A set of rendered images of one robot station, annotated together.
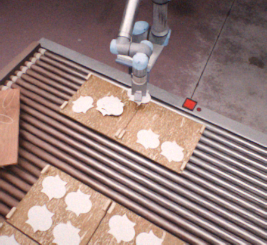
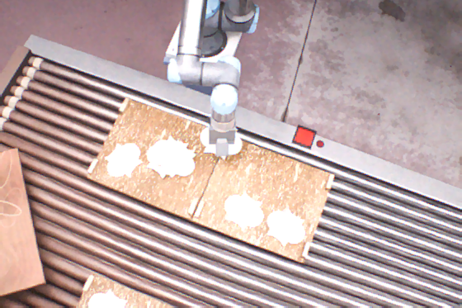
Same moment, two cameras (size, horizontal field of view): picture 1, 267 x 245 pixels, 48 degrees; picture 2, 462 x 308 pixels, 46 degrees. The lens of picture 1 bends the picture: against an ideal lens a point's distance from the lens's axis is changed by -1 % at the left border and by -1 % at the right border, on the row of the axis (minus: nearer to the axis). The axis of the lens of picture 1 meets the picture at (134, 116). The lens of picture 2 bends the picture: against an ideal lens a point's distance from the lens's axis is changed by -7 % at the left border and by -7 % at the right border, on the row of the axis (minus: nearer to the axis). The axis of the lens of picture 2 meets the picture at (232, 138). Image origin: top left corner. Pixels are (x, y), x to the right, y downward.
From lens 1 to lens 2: 0.46 m
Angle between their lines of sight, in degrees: 10
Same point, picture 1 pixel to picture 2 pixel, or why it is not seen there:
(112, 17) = not seen: outside the picture
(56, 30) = not seen: outside the picture
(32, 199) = not seen: outside the picture
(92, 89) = (134, 129)
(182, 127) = (298, 182)
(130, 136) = (214, 210)
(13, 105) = (14, 182)
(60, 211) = not seen: outside the picture
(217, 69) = (331, 27)
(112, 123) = (180, 190)
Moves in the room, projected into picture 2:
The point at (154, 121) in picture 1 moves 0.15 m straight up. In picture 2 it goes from (249, 177) to (252, 161)
